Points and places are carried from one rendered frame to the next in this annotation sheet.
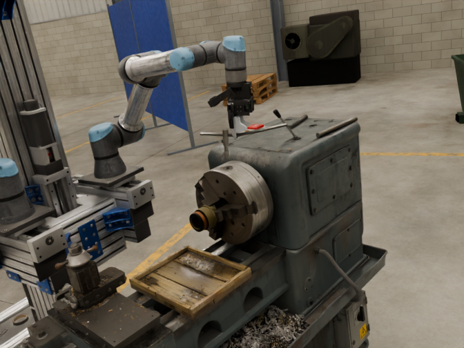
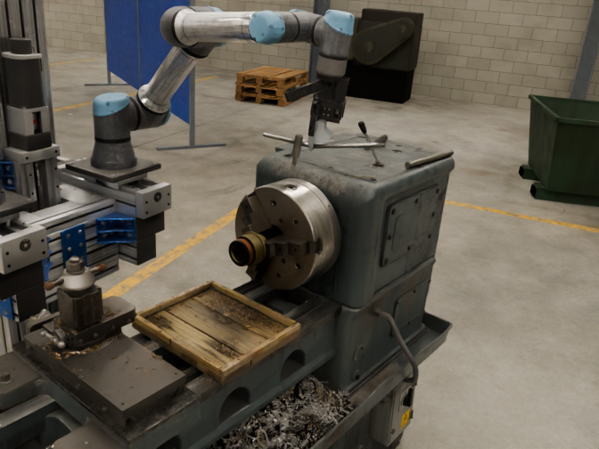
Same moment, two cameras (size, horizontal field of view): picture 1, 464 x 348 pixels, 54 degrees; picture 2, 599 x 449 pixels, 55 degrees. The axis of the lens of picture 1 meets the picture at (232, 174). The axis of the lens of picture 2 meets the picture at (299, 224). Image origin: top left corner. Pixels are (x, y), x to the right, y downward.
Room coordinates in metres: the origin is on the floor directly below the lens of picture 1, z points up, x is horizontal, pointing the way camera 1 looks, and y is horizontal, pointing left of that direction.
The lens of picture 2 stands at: (0.12, 0.22, 1.77)
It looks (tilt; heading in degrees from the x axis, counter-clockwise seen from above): 22 degrees down; 351
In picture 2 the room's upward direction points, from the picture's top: 4 degrees clockwise
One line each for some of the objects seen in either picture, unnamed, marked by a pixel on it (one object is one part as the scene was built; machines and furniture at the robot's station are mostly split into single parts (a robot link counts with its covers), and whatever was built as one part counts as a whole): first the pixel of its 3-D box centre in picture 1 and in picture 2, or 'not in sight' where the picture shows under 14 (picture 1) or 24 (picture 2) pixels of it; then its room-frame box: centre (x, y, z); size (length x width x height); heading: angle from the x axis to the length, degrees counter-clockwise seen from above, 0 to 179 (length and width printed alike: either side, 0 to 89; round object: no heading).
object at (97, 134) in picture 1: (103, 139); (113, 115); (2.10, 0.57, 1.33); 0.13 x 0.12 x 0.14; 134
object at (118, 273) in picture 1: (95, 290); (91, 325); (1.33, 0.51, 0.99); 0.20 x 0.10 x 0.05; 134
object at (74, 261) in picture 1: (76, 257); (76, 276); (1.32, 0.53, 1.13); 0.08 x 0.08 x 0.03
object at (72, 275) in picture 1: (84, 274); (81, 301); (1.32, 0.52, 1.07); 0.07 x 0.07 x 0.10; 44
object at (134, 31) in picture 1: (143, 63); (139, 22); (8.45, 1.28, 1.18); 4.12 x 0.80 x 2.35; 22
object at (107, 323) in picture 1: (100, 313); (96, 358); (1.27, 0.49, 0.95); 0.43 x 0.17 x 0.05; 44
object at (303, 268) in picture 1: (300, 289); (335, 356); (1.98, -0.25, 0.43); 0.60 x 0.48 x 0.86; 134
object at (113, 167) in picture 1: (108, 163); (113, 149); (2.09, 0.57, 1.21); 0.15 x 0.15 x 0.10
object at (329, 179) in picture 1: (288, 174); (353, 208); (1.98, -0.26, 1.06); 0.59 x 0.48 x 0.39; 134
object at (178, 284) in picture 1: (189, 277); (216, 325); (1.50, 0.22, 0.89); 0.36 x 0.30 x 0.04; 44
